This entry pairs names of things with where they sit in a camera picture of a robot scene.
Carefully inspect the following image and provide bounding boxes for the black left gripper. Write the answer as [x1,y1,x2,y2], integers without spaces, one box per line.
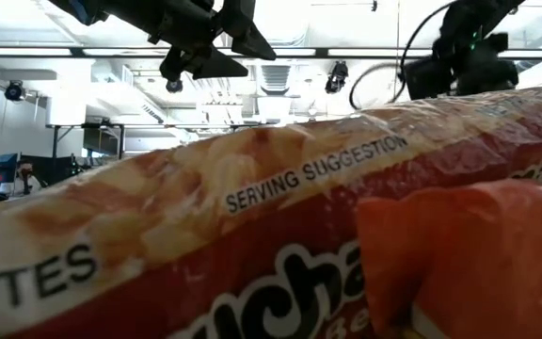
[110,0,278,82]

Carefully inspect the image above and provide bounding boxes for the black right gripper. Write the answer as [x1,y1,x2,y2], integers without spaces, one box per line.
[433,32,519,97]

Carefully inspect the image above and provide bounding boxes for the red Maruchan noodle pack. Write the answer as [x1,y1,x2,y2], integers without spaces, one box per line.
[0,86,542,339]

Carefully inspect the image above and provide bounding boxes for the orange Maruchan noodle pack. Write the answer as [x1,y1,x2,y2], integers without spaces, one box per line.
[356,172,542,339]

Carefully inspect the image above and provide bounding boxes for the black box under rack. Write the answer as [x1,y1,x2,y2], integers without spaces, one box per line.
[82,127,120,156]

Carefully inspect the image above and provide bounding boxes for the white ceiling box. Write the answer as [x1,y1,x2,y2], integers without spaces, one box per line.
[45,96,88,127]

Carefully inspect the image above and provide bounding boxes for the black monitor row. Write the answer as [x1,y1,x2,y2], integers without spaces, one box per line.
[19,154,82,186]

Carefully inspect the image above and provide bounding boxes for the blue monitor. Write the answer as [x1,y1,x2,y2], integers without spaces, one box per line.
[0,153,21,185]

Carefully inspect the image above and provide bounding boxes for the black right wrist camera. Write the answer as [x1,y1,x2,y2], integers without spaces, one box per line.
[402,56,455,101]

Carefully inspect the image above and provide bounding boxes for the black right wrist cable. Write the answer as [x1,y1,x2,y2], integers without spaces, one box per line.
[348,2,455,110]

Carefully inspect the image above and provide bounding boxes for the black overhead frame bar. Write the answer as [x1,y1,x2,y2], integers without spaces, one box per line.
[0,45,542,60]

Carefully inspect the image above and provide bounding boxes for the black hanging rig camera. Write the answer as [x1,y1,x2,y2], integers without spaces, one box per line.
[325,60,350,94]

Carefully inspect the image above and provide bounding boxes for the black rack frame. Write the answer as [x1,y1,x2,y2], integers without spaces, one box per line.
[44,122,126,160]

